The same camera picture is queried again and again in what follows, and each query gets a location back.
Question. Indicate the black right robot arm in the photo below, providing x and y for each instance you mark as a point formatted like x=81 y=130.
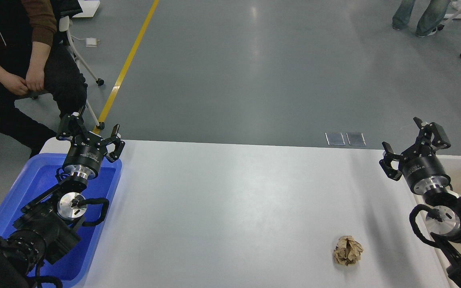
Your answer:
x=436 y=222

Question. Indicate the white power adapter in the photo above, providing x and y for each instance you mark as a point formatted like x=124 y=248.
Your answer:
x=91 y=42

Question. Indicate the seated person in black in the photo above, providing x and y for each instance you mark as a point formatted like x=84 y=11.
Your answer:
x=34 y=59

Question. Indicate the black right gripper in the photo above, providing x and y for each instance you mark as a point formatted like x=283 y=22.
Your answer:
x=419 y=164

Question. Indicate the right floor metal plate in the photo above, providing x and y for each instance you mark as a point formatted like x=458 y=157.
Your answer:
x=356 y=139

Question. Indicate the brown paper ball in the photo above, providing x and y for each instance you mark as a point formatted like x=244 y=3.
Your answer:
x=347 y=251

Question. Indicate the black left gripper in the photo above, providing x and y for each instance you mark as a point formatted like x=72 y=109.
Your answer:
x=87 y=153

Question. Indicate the white rolling chair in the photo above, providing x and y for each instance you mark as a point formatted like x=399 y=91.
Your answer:
x=80 y=60

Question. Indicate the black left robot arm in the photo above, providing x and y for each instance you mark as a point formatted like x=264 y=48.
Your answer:
x=48 y=228

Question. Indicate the blue plastic bin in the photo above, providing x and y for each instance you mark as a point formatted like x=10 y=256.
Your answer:
x=37 y=176

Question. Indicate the left floor metal plate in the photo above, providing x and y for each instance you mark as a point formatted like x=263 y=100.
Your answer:
x=335 y=139

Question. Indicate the floor metal plate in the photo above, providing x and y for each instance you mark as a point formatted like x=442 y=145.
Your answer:
x=335 y=139
x=356 y=139

